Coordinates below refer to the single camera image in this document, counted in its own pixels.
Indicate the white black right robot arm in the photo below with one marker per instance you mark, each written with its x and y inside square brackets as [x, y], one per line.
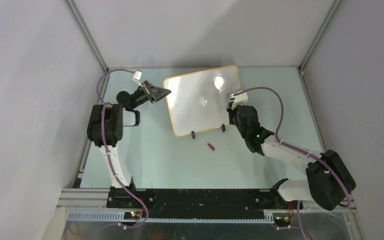
[328, 181]

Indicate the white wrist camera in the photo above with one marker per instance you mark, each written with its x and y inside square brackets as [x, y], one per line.
[137, 77]
[237, 99]

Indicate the magenta marker cap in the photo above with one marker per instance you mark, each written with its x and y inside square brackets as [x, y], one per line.
[211, 146]

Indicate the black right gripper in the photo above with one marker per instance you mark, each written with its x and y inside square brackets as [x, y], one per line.
[232, 112]

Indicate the yellow framed whiteboard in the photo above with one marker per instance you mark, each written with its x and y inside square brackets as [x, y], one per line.
[198, 100]

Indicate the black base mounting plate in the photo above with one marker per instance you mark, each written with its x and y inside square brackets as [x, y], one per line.
[200, 204]

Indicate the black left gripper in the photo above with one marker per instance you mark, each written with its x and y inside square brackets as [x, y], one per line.
[154, 94]

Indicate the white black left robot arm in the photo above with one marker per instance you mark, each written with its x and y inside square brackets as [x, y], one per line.
[107, 123]

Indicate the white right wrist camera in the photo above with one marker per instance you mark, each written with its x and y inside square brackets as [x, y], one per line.
[237, 99]

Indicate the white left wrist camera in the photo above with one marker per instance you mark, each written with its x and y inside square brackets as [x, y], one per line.
[137, 77]

